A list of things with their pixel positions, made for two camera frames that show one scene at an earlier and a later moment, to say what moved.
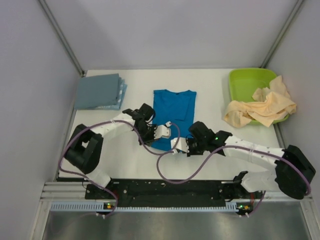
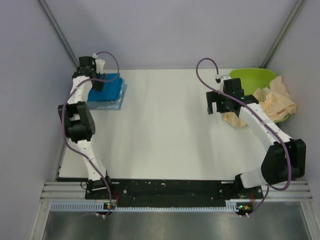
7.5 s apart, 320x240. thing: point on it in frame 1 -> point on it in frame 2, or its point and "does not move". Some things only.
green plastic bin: [243, 81] does not move
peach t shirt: [267, 105] does not move
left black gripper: [148, 141] -> [98, 86]
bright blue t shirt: [177, 107] -> [112, 90]
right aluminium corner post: [288, 23] does not move
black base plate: [155, 191] does not move
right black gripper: [191, 152] -> [214, 97]
